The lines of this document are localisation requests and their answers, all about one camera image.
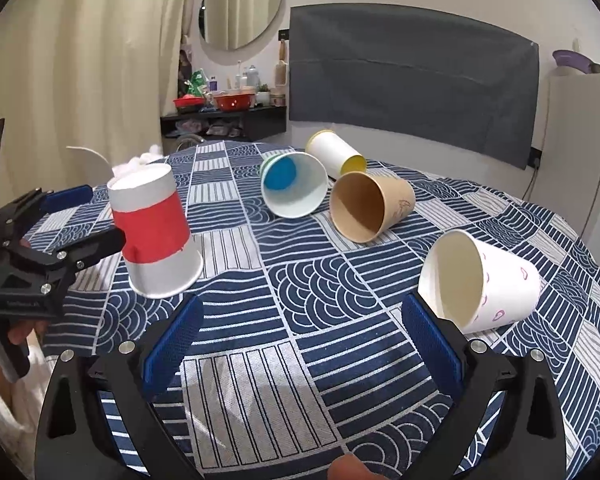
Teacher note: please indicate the white cup with yellow rim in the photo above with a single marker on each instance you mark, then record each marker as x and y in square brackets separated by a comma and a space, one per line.
[330, 152]

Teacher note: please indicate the white cup with pink print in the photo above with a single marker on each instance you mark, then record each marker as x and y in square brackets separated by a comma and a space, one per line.
[505, 285]

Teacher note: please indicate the black shelf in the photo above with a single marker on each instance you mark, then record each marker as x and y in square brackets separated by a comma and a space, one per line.
[265, 120]

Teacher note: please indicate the white knitted cloth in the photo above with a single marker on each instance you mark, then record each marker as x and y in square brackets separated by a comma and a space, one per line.
[0, 410]

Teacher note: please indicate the red dotted bowl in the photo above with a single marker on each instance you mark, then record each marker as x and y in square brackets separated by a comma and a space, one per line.
[234, 101]

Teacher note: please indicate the brown paper cup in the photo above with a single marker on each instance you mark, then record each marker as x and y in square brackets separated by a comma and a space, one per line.
[390, 200]

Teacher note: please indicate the white curved chair back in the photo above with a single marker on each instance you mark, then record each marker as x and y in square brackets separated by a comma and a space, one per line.
[92, 154]

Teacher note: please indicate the white cup with blue bottom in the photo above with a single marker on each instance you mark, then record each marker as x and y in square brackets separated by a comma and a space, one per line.
[300, 195]

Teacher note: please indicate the dark grey hanging cloth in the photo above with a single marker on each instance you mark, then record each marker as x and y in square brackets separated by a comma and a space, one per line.
[405, 75]

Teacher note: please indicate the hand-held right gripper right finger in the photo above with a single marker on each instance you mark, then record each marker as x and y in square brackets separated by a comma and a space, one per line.
[432, 345]

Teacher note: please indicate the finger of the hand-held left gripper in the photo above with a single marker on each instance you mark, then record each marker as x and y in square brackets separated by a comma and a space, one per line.
[65, 198]
[97, 246]

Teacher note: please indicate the person's left hand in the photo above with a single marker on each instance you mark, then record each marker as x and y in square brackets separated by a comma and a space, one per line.
[25, 332]

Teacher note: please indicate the white bottle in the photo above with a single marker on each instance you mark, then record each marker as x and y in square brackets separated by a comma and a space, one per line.
[252, 77]

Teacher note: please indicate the red basin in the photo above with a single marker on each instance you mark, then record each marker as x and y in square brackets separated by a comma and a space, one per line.
[189, 105]

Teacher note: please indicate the blue patterned tablecloth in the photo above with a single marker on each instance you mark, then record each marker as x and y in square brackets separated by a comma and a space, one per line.
[305, 285]

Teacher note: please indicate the black wall socket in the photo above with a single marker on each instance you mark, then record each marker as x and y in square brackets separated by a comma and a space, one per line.
[535, 157]

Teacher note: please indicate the red banded white paper cup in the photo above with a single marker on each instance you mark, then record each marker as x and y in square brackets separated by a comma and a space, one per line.
[150, 230]

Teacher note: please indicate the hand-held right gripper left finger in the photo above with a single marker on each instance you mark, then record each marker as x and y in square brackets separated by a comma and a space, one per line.
[172, 345]

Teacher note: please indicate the cream curtain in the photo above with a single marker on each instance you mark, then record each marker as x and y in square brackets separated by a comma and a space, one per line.
[80, 60]

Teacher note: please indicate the white cabinet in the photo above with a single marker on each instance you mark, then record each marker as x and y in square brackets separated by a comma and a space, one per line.
[580, 160]

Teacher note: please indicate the purple bowl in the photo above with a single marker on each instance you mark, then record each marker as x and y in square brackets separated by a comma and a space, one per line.
[572, 60]

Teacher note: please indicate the person's right hand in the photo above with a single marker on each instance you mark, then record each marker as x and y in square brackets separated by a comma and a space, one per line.
[351, 469]

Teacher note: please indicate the green bag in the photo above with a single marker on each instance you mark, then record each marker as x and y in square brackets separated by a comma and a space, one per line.
[197, 84]

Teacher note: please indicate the round wall mirror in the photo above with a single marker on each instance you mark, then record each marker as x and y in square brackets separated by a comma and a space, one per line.
[240, 10]

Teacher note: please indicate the white cotton fluff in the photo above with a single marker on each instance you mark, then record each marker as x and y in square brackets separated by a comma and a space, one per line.
[140, 160]

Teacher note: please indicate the small potted plant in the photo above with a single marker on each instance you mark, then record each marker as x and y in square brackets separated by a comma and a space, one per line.
[263, 94]

